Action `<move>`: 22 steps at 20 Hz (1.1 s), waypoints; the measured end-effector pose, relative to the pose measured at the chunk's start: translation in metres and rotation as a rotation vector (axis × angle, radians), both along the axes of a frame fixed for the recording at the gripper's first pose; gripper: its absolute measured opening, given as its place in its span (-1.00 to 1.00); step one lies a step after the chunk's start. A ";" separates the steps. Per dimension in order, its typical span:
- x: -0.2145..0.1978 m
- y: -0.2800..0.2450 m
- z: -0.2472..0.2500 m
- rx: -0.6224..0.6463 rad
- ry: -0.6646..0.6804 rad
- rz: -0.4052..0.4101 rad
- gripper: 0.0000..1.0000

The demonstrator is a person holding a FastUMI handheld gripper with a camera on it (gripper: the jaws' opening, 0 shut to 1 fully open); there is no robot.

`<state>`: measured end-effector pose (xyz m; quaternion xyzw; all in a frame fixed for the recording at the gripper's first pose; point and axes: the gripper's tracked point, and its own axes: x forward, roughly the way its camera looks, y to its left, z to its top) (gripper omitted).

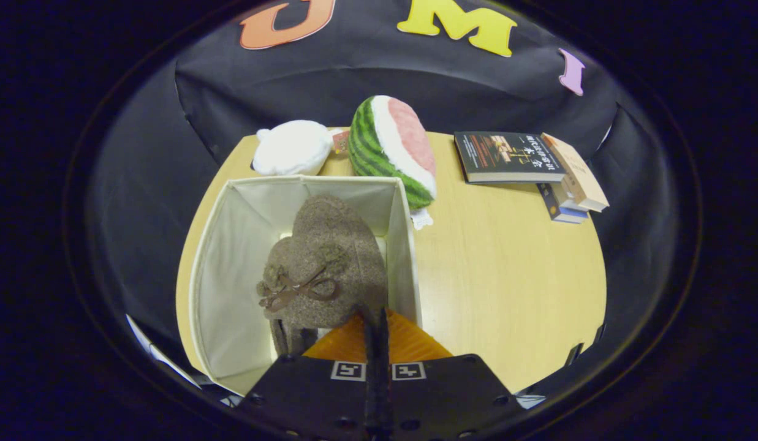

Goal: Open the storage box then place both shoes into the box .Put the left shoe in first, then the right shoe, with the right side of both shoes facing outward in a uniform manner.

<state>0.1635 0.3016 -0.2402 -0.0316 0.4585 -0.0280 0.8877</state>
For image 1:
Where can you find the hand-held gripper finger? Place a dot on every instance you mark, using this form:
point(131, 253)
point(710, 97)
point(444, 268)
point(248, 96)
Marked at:
point(383, 349)
point(371, 349)

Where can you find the brown fuzzy shoe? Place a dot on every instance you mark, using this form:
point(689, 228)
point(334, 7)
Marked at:
point(339, 220)
point(293, 263)

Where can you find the grey cream-lined fabric storage box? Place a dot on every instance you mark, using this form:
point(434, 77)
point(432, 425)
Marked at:
point(231, 294)

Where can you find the watermelon slice plush toy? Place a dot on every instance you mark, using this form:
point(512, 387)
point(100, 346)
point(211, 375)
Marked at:
point(363, 147)

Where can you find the white flat board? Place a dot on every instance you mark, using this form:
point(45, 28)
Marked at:
point(164, 355)

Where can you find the white plush toy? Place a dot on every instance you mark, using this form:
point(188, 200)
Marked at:
point(293, 147)

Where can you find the blue cover book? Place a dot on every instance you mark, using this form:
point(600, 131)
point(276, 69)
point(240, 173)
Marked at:
point(562, 211)

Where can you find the black cover book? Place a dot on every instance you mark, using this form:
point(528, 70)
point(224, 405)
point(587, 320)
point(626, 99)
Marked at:
point(507, 156)

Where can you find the beige cover book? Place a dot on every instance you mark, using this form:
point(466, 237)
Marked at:
point(578, 174)

